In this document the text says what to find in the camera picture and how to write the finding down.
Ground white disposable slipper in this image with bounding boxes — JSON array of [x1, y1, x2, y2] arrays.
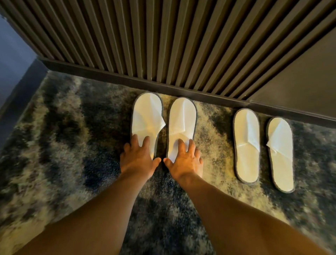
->
[[233, 108, 261, 184], [266, 117, 295, 194], [166, 97, 198, 164], [130, 92, 166, 161]]

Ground person's right hand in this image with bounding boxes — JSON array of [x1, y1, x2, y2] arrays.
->
[[163, 138, 204, 180]]

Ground dark brown baseboard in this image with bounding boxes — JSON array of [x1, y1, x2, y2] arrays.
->
[[39, 56, 336, 129]]

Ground person's left forearm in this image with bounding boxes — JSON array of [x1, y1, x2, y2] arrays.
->
[[14, 172, 149, 255]]

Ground person's right forearm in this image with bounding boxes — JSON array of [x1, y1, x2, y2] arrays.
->
[[172, 174, 330, 255]]

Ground person's left hand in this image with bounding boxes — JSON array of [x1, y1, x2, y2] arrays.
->
[[119, 134, 162, 182]]

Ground brown slatted wooden panel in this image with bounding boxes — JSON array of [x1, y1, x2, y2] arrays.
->
[[0, 0, 336, 101]]

